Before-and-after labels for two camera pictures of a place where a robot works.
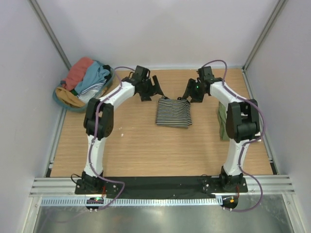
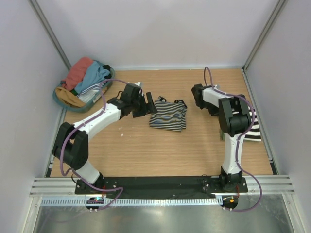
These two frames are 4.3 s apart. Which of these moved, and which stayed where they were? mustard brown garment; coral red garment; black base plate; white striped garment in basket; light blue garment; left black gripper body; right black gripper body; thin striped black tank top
Moved: thin striped black tank top; left black gripper body; right black gripper body
Stayed: coral red garment; light blue garment; white striped garment in basket; black base plate; mustard brown garment
